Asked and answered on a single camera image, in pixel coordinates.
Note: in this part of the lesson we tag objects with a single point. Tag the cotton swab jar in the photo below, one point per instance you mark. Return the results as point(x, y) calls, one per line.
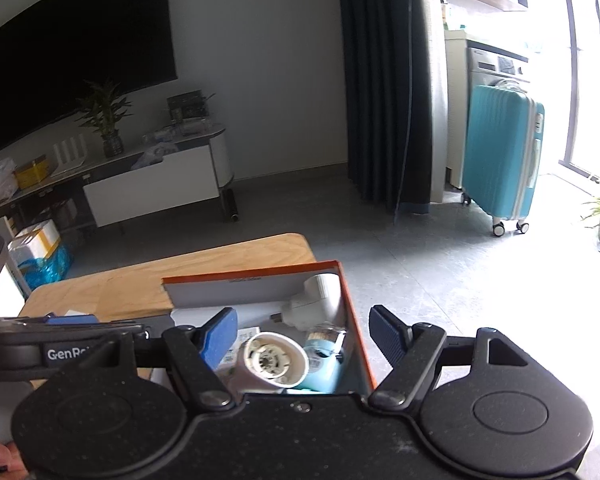
point(322, 362)

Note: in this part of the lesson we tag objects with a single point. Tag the dark curtain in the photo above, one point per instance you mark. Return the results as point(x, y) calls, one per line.
point(385, 80)

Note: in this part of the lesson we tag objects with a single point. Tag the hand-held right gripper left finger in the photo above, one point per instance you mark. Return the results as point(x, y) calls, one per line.
point(222, 332)

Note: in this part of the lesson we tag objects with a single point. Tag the small white product box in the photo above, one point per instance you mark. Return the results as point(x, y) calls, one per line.
point(248, 337)

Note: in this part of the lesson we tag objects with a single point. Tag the white and yellow carton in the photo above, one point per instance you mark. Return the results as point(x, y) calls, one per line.
point(35, 240)

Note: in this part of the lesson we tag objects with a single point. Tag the orange-rimmed cardboard box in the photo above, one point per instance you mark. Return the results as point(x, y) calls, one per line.
point(260, 290)

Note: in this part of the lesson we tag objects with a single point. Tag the white T-shaped plug device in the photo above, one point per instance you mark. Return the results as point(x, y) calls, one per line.
point(312, 302)

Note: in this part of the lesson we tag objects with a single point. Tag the white curved TV stand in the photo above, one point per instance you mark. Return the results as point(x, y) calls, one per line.
point(150, 190)

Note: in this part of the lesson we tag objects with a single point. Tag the white crumpled cloth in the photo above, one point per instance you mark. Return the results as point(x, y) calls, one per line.
point(152, 156)

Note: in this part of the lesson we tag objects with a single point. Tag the white plug-in device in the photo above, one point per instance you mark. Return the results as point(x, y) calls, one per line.
point(272, 360)

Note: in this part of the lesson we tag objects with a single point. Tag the bamboo plant in glass vase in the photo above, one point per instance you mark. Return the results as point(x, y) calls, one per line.
point(107, 120)

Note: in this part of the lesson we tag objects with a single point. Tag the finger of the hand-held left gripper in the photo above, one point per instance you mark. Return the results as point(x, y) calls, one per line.
point(150, 352)

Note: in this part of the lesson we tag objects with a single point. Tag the washing machine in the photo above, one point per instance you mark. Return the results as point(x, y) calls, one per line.
point(495, 62)

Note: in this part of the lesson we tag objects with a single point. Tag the yellow box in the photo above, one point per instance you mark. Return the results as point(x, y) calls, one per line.
point(31, 172)

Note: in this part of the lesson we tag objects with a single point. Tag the blue plastic bag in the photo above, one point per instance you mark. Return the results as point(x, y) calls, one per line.
point(42, 270)

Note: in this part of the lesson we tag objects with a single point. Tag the white antenna router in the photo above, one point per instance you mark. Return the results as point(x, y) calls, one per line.
point(69, 155)

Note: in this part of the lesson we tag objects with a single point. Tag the green printed box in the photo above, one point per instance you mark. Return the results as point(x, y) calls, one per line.
point(186, 105)

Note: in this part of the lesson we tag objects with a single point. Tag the black wall television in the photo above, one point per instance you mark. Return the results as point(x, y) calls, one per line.
point(75, 45)

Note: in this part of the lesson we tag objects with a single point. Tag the clear packets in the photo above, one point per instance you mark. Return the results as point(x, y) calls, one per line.
point(192, 126)

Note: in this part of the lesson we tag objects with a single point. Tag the teal suitcase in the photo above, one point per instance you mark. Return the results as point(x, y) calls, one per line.
point(500, 155)

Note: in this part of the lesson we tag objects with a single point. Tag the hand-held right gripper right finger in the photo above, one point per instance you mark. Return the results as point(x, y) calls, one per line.
point(382, 332)

